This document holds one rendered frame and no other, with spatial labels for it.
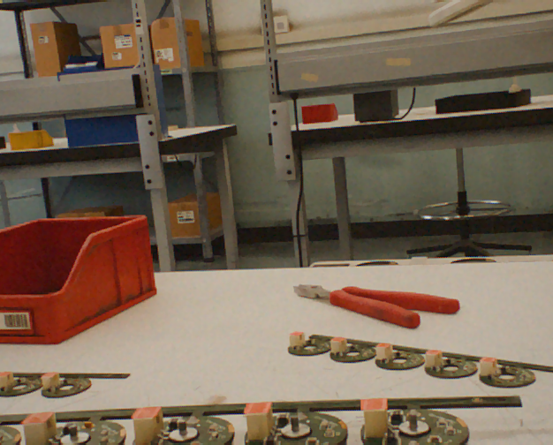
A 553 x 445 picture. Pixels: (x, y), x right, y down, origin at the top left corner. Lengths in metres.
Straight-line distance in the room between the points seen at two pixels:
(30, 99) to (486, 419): 2.62
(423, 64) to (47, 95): 1.20
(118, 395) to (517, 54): 2.10
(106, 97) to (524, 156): 2.48
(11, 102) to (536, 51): 1.62
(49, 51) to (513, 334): 4.51
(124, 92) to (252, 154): 2.18
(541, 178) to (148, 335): 4.14
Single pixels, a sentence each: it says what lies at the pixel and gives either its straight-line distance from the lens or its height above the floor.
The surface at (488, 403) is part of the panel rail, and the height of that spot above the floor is 0.81.
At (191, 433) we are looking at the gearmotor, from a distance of 0.22.
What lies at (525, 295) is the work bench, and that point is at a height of 0.75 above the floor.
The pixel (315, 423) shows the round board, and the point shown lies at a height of 0.81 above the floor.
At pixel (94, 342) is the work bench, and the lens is 0.54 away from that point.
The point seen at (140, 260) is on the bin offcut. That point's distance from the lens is 0.62.
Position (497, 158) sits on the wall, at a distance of 4.61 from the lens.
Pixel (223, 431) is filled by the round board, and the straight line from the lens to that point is 0.22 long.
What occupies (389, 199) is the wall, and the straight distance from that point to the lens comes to 4.70.
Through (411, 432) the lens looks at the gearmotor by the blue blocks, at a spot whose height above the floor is 0.81.
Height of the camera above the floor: 0.90
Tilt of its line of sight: 9 degrees down
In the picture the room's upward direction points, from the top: 6 degrees counter-clockwise
